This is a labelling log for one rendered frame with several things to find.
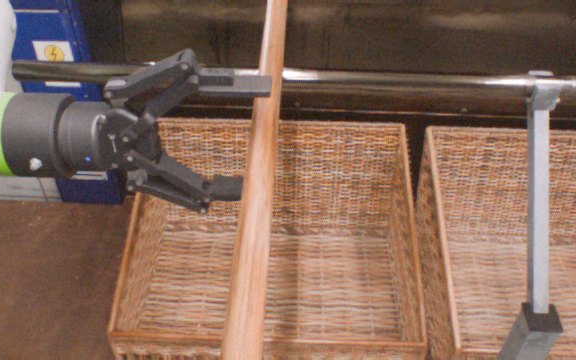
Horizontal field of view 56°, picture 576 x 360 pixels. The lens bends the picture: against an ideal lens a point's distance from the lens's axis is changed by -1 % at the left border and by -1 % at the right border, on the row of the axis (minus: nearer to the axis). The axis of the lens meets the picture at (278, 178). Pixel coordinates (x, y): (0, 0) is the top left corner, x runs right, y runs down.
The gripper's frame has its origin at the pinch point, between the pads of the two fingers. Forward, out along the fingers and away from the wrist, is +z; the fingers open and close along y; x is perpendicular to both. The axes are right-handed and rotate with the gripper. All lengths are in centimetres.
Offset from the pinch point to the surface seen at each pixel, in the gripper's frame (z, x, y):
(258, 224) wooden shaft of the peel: 0.7, 13.4, -1.4
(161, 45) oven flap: -25, -55, 18
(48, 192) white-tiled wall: -61, -55, 61
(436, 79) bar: 21.8, -17.0, 2.1
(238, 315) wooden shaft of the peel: -0.1, 22.8, -1.4
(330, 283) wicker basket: 12, -28, 60
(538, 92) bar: 35.0, -15.5, 2.7
